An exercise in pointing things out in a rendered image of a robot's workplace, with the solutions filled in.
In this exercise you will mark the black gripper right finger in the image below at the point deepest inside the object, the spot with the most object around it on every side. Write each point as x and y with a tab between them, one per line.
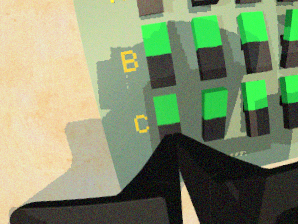
226	190

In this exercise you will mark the pale green switch panel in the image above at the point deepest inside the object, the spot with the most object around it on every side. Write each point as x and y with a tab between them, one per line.
224	72

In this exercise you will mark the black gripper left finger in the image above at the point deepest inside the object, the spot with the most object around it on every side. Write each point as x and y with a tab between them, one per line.
152	197

